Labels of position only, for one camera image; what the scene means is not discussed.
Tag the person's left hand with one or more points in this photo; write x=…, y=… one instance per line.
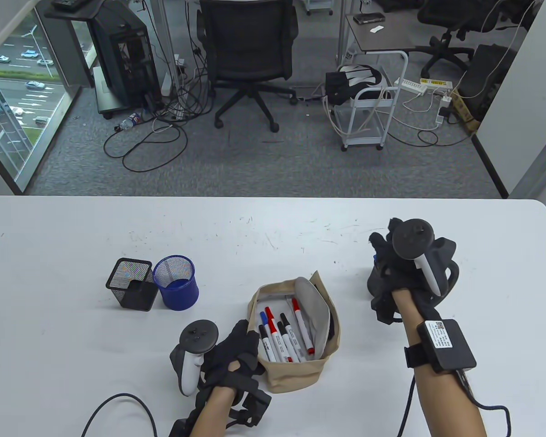
x=232, y=355

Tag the person's right hand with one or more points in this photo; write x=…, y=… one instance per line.
x=405, y=277

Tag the white grey hand controller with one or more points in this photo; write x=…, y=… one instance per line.
x=414, y=239
x=189, y=371

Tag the red cap white marker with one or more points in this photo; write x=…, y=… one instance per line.
x=276, y=339
x=302, y=327

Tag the beige velcro pencil pouch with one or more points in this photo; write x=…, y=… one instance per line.
x=291, y=380

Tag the person's right forearm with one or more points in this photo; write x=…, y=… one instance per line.
x=437, y=400

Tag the blue mesh pen cup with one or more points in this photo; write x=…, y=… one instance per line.
x=179, y=296

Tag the black square mesh pen holder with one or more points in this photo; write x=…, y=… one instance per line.
x=136, y=298

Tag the white rolling cart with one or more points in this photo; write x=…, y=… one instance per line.
x=366, y=139

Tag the cardboard box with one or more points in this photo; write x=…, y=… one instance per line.
x=464, y=114

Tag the white power adapter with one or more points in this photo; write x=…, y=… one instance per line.
x=446, y=101

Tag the yellow white power strip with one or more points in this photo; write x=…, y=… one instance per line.
x=437, y=83

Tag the black and white bag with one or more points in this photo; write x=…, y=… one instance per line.
x=341, y=88

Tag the grey office desk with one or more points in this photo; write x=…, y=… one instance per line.
x=391, y=41

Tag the plastic bottle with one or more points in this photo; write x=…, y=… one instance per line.
x=129, y=121

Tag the black flat device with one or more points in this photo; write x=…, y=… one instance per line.
x=368, y=19

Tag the black swivel office chair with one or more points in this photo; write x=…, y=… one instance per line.
x=455, y=13

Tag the white wheeled cart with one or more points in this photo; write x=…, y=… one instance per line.
x=318, y=5

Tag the black mesh office chair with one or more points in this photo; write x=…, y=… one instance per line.
x=248, y=36

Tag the black computer tower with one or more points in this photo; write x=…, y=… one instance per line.
x=127, y=54

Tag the glass window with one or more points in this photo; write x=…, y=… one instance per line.
x=22, y=91

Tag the black keyboard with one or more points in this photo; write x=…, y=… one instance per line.
x=69, y=4

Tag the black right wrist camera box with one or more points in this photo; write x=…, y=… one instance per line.
x=446, y=346

